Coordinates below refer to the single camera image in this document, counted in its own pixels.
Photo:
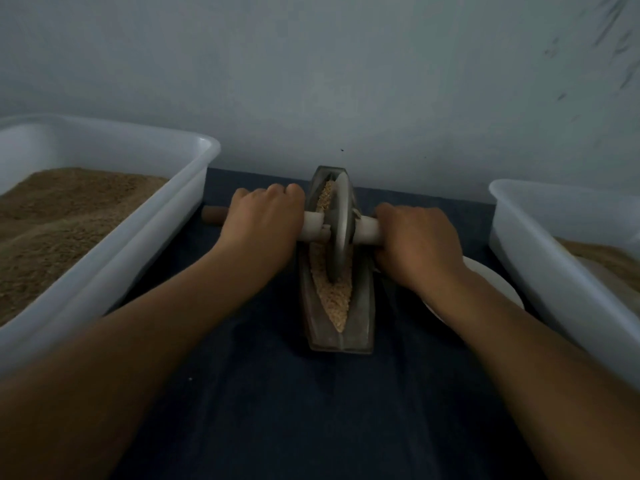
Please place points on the person's left hand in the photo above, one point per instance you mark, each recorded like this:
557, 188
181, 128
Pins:
262, 225

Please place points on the person's right hand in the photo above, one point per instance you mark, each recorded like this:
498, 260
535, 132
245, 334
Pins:
420, 247

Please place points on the boat-shaped metal grinding trough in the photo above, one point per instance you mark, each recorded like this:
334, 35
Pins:
342, 337

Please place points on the large brown grain heap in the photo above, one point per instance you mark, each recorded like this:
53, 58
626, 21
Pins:
55, 235
608, 257

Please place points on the person's left forearm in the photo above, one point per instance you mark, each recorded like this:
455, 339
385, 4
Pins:
100, 385

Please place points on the person's right forearm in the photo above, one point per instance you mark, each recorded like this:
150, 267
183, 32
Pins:
545, 385

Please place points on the white round plate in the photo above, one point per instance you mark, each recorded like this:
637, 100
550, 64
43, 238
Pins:
495, 280

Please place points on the white plastic tub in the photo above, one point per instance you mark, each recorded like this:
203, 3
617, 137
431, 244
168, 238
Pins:
155, 235
560, 290

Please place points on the dark blue table cloth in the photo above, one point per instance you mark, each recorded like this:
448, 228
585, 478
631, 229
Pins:
260, 425

